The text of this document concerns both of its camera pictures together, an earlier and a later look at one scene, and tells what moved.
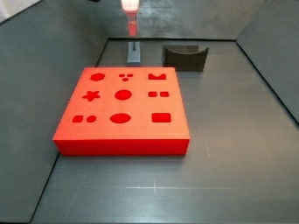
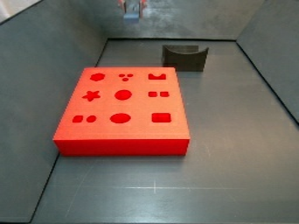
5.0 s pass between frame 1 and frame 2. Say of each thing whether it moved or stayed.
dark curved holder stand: stayed
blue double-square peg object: moved
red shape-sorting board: stayed
